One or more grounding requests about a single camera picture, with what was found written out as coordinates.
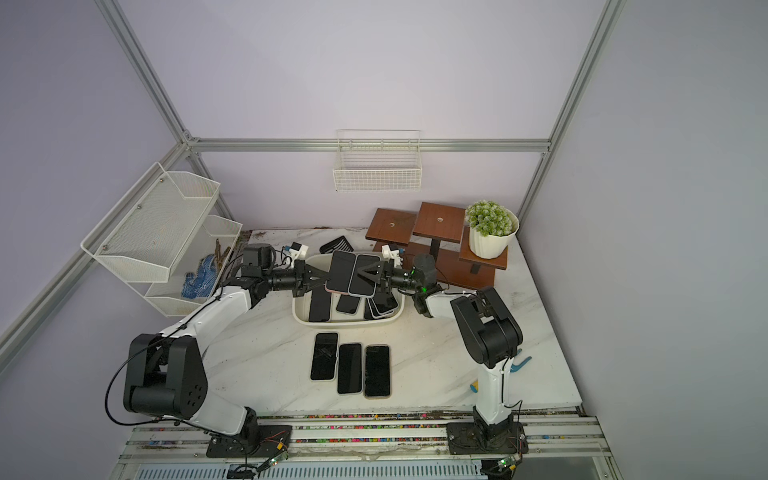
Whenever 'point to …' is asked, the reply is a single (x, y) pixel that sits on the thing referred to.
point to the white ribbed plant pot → (489, 247)
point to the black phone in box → (348, 303)
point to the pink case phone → (340, 273)
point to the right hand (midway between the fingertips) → (360, 277)
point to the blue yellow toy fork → (475, 385)
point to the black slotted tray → (338, 244)
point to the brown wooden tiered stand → (441, 231)
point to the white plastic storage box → (301, 307)
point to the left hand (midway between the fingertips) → (329, 279)
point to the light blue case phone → (360, 285)
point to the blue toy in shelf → (201, 285)
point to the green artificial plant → (489, 218)
